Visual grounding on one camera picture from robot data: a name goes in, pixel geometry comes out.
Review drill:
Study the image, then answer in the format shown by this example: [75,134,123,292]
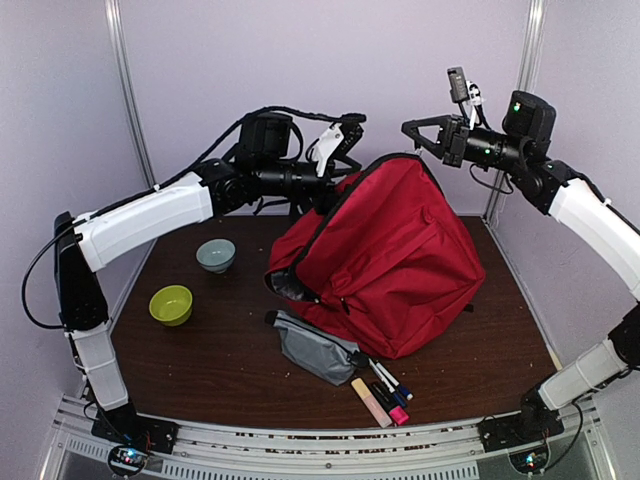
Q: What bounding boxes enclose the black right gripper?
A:
[401,112,528,172]

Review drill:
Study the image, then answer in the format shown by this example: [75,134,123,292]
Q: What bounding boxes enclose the red student backpack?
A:
[265,153,486,359]

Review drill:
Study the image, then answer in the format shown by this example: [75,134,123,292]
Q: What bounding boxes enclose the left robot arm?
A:
[44,106,366,444]

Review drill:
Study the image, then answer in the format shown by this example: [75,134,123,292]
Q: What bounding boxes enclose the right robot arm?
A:
[401,90,639,442]

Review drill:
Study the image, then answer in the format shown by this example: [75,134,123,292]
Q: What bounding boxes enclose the light blue ceramic bowl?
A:
[196,239,236,274]

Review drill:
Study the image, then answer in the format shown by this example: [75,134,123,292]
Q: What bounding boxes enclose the grey zip pencil case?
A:
[264,310,369,386]

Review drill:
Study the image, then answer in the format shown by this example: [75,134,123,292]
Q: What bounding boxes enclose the lime green bowl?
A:
[149,285,193,327]

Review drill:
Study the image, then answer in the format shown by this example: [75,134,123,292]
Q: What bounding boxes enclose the blue capped marker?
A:
[393,384,414,408]

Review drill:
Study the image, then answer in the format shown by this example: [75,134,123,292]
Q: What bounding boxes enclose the pink black highlighter marker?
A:
[369,382,409,426]

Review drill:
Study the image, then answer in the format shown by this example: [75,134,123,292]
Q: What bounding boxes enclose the beige highlighter marker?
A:
[351,378,393,428]

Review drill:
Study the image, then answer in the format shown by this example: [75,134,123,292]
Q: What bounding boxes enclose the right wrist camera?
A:
[447,66,489,129]

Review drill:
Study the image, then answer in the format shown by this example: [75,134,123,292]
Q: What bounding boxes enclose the right aluminium frame post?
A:
[483,0,547,228]

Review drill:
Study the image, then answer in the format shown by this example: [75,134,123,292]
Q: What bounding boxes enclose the aluminium frame post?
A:
[104,0,156,187]
[483,0,547,228]

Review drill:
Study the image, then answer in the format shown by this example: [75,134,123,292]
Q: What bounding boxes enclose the left aluminium frame post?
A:
[104,0,156,187]

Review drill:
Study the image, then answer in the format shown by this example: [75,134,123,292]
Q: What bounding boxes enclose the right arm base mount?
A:
[477,414,564,452]

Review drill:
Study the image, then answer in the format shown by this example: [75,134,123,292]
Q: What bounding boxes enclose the front aluminium rail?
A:
[37,396,619,479]

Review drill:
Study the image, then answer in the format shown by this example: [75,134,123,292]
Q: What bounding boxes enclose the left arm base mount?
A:
[91,416,179,454]

